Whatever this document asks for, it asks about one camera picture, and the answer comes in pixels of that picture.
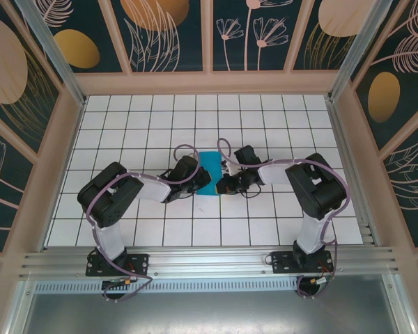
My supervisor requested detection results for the aluminium frame post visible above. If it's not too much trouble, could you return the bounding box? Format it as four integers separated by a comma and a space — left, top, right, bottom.
13, 0, 88, 105
327, 0, 401, 102

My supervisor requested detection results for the aluminium side rail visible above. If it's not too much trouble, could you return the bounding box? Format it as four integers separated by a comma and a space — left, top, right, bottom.
325, 97, 382, 248

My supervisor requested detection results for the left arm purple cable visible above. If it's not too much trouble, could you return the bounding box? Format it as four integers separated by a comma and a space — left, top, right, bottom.
85, 143, 200, 303

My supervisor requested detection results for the slotted grey cable duct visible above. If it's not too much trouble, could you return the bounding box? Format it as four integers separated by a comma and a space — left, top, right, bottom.
33, 276, 391, 293

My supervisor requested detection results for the teal cloth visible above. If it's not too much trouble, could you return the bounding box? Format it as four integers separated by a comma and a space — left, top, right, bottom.
196, 150, 223, 198

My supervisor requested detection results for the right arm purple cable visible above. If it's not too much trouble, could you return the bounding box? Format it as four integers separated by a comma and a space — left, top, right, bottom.
216, 138, 352, 300

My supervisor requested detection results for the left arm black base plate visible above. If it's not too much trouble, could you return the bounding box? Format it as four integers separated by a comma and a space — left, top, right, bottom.
85, 253, 150, 278

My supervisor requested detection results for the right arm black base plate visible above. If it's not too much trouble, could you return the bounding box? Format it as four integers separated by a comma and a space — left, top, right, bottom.
270, 250, 335, 276

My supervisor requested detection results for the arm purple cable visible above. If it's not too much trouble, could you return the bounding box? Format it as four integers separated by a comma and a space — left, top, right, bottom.
85, 143, 200, 303
216, 138, 352, 300

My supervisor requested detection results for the aluminium mounting rail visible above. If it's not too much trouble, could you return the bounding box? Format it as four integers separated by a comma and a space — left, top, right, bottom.
19, 246, 400, 279

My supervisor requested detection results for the grey metal sheet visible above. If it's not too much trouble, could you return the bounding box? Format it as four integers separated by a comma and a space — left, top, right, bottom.
6, 290, 412, 334

